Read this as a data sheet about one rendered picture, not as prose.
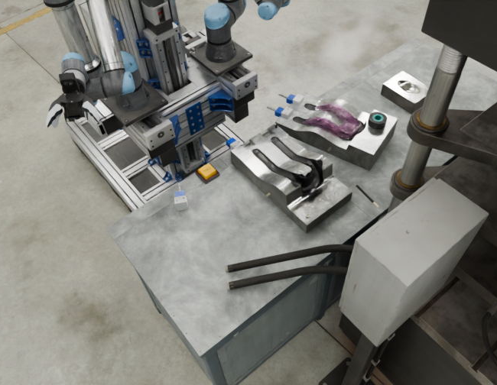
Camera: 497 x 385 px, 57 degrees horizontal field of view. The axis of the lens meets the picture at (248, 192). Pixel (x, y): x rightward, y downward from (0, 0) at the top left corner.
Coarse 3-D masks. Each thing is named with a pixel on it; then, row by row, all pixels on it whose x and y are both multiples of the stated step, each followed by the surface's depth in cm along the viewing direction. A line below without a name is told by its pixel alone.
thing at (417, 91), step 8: (392, 80) 232; (400, 80) 232; (408, 80) 231; (416, 80) 231; (384, 88) 231; (392, 88) 228; (400, 88) 228; (408, 88) 231; (416, 88) 229; (424, 88) 227; (384, 96) 235; (392, 96) 230; (400, 96) 226; (408, 96) 224; (416, 96) 224; (424, 96) 223; (400, 104) 228; (408, 104) 224; (416, 104) 222
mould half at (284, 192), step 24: (240, 144) 208; (264, 144) 207; (288, 144) 207; (240, 168) 208; (264, 168) 199; (288, 168) 196; (264, 192) 201; (288, 192) 185; (312, 192) 193; (336, 192) 192; (288, 216) 193; (312, 216) 186
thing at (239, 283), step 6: (288, 270) 171; (294, 270) 170; (258, 276) 173; (264, 276) 172; (270, 276) 171; (276, 276) 171; (282, 276) 170; (288, 276) 170; (294, 276) 170; (228, 282) 174; (234, 282) 173; (240, 282) 172; (246, 282) 172; (252, 282) 172; (258, 282) 172; (264, 282) 172; (228, 288) 173; (234, 288) 173
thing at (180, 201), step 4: (176, 192) 199; (180, 192) 199; (184, 192) 199; (176, 196) 198; (180, 196) 196; (184, 196) 196; (176, 200) 195; (180, 200) 195; (184, 200) 195; (176, 204) 194; (180, 204) 195; (184, 204) 196; (176, 208) 197; (180, 208) 197; (184, 208) 198
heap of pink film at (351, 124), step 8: (328, 104) 218; (336, 104) 217; (336, 112) 214; (344, 112) 215; (312, 120) 213; (320, 120) 211; (328, 120) 210; (344, 120) 214; (352, 120) 212; (328, 128) 209; (336, 128) 209; (344, 128) 210; (352, 128) 209; (336, 136) 209; (344, 136) 208; (352, 136) 209
